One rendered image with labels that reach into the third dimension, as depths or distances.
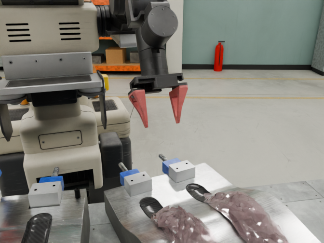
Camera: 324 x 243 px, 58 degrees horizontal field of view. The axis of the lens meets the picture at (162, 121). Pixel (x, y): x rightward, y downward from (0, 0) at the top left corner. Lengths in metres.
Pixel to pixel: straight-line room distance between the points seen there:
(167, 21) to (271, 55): 5.63
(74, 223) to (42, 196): 0.08
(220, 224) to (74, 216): 0.24
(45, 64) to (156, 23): 0.39
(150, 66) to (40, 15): 0.35
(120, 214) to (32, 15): 0.53
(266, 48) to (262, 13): 0.66
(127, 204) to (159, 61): 0.29
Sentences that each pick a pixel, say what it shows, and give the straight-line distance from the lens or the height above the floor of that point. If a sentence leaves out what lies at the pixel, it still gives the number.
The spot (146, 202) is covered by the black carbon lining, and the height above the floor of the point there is 0.85.
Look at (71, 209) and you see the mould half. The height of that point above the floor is 0.89.
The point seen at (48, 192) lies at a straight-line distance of 0.56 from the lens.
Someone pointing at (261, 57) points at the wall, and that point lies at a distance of 6.09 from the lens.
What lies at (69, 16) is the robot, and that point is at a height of 1.19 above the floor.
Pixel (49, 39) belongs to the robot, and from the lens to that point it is 0.84.
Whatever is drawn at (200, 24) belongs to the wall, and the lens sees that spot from 5.77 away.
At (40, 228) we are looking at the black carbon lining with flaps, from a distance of 0.54.
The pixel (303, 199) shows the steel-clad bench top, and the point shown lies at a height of 0.80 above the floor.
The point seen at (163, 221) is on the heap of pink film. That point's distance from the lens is 0.49.
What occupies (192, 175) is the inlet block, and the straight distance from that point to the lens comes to 0.67.
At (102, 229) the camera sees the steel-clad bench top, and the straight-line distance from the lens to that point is 0.64.
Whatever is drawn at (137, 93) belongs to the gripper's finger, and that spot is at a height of 1.06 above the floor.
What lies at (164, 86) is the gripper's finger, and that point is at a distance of 0.58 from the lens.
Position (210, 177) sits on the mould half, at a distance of 0.68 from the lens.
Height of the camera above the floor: 1.22
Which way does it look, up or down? 22 degrees down
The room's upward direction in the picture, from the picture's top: straight up
